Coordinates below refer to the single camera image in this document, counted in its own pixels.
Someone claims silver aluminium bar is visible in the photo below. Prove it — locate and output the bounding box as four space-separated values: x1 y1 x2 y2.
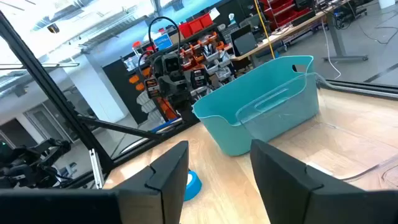
89 148 105 190

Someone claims blue sign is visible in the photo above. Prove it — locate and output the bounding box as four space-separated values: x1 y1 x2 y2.
153 33 174 51

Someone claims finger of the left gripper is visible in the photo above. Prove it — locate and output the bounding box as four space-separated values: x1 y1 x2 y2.
144 77 162 100
190 67 210 91

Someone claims black background robot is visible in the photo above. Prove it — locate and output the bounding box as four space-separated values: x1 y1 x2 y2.
0 138 72 189

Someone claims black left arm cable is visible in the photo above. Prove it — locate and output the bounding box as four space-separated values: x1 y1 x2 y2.
147 16 182 63

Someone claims blue tape roll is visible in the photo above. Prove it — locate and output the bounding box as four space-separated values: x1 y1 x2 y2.
183 169 203 202

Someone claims blue box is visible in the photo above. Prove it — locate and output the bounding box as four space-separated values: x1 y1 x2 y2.
150 117 184 134

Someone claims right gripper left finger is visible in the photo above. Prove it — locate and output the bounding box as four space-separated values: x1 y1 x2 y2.
118 140 190 224

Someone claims red plastic storage bin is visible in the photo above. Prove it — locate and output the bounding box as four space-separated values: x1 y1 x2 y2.
178 22 194 39
188 17 205 34
198 12 214 29

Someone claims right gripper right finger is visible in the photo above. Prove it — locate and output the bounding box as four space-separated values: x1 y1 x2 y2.
250 139 358 224

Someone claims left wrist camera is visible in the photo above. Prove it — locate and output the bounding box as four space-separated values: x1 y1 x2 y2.
161 53 182 75

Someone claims black pegboard panel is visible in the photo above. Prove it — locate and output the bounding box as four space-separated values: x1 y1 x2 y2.
102 51 156 125

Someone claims parts shelf with small bins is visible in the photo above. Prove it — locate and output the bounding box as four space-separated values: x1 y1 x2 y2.
174 29 239 97

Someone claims yellow hanging cord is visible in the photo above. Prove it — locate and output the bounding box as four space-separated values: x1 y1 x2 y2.
253 0 277 60

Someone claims wooden workbench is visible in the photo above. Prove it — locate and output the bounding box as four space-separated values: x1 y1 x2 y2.
231 0 369 63

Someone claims black aluminium frame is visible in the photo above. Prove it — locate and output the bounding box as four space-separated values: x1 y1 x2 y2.
0 11 398 190

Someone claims teal plastic bin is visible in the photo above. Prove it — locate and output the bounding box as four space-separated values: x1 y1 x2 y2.
192 55 320 157

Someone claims black laptop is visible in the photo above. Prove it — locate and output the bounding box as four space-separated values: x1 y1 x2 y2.
229 24 259 57

